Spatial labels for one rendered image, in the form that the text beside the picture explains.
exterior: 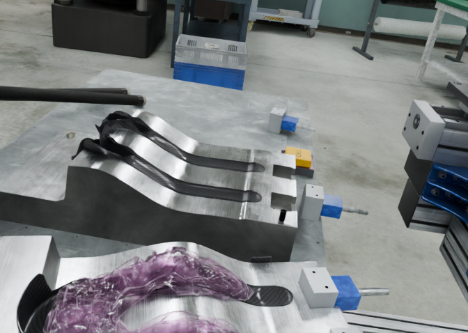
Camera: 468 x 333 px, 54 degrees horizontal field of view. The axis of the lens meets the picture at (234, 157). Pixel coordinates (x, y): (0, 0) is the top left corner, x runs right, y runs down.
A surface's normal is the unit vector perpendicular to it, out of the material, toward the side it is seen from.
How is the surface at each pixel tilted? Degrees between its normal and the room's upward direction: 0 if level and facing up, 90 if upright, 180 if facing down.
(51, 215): 90
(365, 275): 0
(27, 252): 0
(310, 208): 90
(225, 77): 91
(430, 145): 90
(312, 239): 0
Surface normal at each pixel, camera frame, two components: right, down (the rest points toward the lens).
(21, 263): 0.14, -0.88
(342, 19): 0.00, 0.46
